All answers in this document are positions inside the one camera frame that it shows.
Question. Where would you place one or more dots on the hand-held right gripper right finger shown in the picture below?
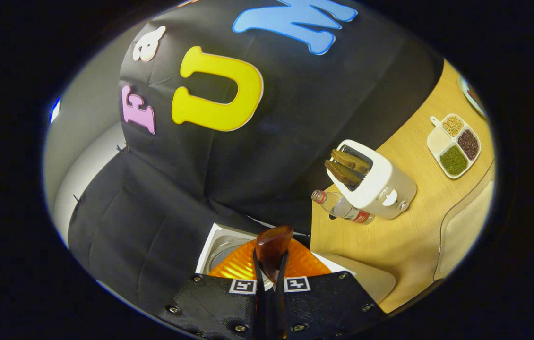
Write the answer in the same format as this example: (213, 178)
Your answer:
(328, 302)

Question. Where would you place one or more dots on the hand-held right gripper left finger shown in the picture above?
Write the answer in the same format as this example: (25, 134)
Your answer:
(215, 302)

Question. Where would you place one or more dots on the white rice cooker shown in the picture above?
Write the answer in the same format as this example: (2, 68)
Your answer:
(366, 278)

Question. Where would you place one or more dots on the brown wooden spoon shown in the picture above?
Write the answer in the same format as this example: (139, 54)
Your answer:
(274, 245)

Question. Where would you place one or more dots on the clear container of rice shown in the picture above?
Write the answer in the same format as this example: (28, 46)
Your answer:
(465, 226)

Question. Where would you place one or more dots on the clear plastic water bottle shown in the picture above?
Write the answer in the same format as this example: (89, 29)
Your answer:
(342, 208)

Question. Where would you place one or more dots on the white toaster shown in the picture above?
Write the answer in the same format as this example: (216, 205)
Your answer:
(385, 189)

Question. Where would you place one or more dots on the brown bread slice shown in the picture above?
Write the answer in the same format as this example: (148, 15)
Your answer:
(342, 174)
(352, 160)

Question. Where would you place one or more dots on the black backdrop cloth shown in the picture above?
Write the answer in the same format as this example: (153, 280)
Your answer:
(286, 141)

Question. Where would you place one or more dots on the white divided bean dish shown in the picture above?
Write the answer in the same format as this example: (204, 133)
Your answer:
(453, 146)

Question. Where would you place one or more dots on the pale green plate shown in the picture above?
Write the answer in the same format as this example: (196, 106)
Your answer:
(472, 97)

